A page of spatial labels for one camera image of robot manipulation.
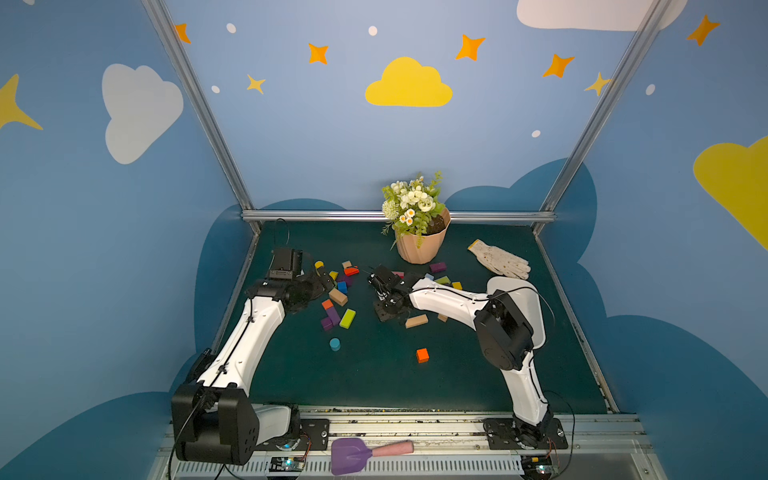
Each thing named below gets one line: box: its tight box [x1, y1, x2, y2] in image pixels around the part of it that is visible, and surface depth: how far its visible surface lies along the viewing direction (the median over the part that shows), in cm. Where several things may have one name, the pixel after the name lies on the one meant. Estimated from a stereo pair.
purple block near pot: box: [430, 262, 447, 273], surface depth 112 cm
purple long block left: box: [326, 306, 341, 326], surface depth 97 cm
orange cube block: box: [416, 348, 430, 364], surface depth 88 cm
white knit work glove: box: [467, 239, 531, 280], surface depth 113 cm
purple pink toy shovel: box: [331, 438, 414, 475], surface depth 73 cm
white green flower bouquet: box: [381, 171, 446, 250], surface depth 90 cm
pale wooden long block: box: [405, 314, 429, 329], surface depth 97 cm
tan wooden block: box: [329, 288, 348, 307], surface depth 100 cm
